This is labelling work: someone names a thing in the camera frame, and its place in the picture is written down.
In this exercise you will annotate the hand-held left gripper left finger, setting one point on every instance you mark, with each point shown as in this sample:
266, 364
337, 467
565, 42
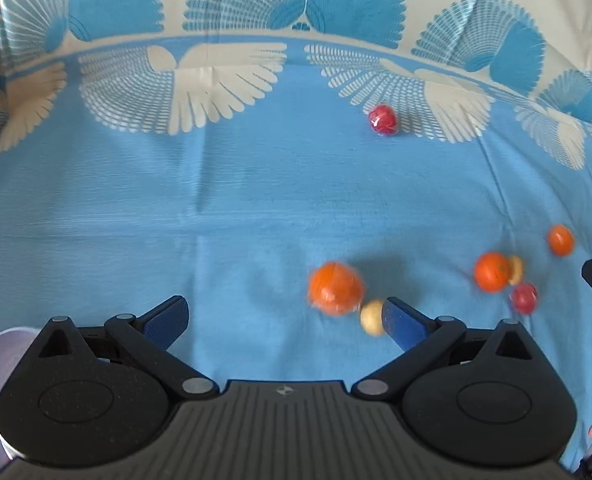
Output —
168, 317

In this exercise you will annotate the large orange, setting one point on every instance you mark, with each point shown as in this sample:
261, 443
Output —
336, 287

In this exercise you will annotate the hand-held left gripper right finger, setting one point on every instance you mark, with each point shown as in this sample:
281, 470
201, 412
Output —
403, 327

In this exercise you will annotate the small tangerine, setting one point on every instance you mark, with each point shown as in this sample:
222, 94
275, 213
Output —
491, 272
561, 240

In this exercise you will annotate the red jujube date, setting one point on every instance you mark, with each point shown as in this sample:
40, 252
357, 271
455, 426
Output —
523, 298

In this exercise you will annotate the blue white printed cloth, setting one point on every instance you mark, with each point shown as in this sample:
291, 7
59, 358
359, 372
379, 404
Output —
225, 200

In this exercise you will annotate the red ball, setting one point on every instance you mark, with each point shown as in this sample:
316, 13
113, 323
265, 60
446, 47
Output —
383, 120

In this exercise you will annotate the beige longan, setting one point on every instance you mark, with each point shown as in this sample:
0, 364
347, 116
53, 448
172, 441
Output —
372, 317
516, 270

